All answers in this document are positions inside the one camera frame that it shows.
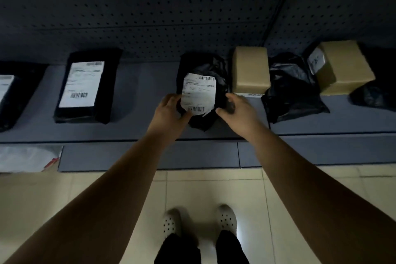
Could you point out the person's right hand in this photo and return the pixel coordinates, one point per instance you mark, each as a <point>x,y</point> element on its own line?
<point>243,117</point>

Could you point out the person's left hand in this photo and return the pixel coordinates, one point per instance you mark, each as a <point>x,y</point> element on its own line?
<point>167,117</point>

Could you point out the person's left thumb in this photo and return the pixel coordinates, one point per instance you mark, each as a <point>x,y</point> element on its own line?
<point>185,118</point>

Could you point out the person's right thumb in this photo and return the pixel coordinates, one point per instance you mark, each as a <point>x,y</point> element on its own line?
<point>222,112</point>

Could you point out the black labelled parcel bag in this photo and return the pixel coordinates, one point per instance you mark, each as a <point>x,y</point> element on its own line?
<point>204,69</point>

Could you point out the person's right forearm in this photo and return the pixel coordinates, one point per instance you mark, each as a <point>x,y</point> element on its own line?
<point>312,198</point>

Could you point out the person's left forearm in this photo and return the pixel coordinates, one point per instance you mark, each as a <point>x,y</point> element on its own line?
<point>102,202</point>

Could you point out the plain brown cardboard box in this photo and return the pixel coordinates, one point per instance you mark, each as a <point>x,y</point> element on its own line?
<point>250,70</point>

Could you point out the grey metal shelf unit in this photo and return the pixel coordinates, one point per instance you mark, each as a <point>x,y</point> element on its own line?
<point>142,87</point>

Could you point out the crumpled black plastic parcel bag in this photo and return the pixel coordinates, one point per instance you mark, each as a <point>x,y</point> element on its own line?
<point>290,87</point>

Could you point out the person's left white perforated shoe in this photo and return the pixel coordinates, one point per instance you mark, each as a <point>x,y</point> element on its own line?
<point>171,222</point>

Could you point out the person's white perforated shoe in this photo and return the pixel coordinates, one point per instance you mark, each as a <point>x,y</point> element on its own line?
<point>171,222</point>
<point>226,219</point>

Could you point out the flat black labelled parcel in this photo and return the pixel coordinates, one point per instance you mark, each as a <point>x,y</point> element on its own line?
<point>85,86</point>

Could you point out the person's right white perforated shoe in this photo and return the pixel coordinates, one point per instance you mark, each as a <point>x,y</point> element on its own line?
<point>226,219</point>

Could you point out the dark perforated shelf back panel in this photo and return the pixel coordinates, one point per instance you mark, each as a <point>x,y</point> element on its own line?
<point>154,7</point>

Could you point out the brown cardboard box white label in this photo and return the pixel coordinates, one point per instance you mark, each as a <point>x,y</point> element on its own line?
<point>342,67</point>

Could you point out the person's black trousers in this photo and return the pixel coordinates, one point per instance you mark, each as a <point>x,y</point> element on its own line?
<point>229,250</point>

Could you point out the shiny black plastic bag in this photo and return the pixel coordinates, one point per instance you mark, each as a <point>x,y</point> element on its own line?
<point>376,90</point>

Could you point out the white plastic mailer parcel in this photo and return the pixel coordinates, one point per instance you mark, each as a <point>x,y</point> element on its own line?
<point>26,158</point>

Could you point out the black parcel with white label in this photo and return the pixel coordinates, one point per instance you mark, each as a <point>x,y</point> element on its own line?
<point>14,93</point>

